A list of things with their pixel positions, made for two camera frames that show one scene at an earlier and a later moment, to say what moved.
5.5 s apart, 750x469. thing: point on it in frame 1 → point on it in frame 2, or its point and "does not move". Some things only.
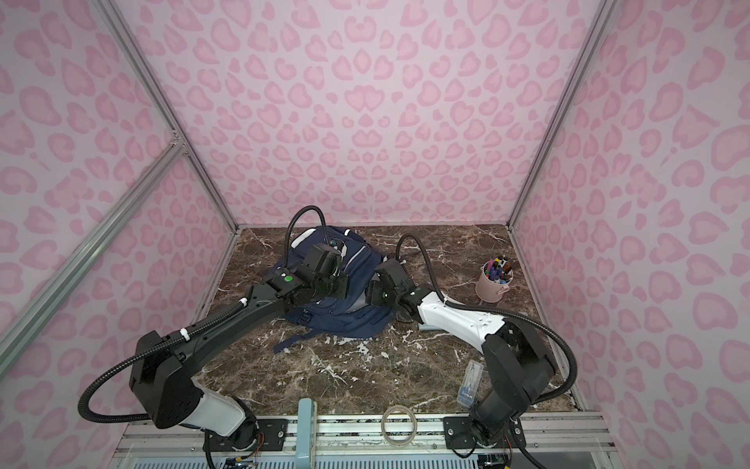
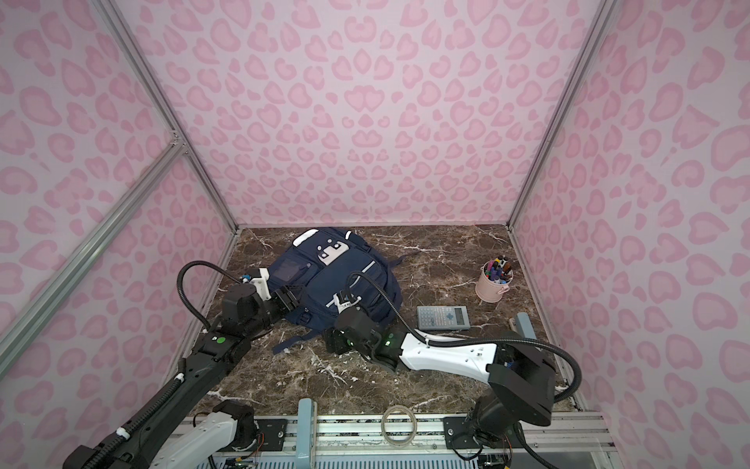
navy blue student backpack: (350, 317) does not move
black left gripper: (344, 282) → (291, 302)
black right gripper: (372, 292) → (334, 335)
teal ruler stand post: (306, 438) does not move
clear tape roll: (413, 431) does not move
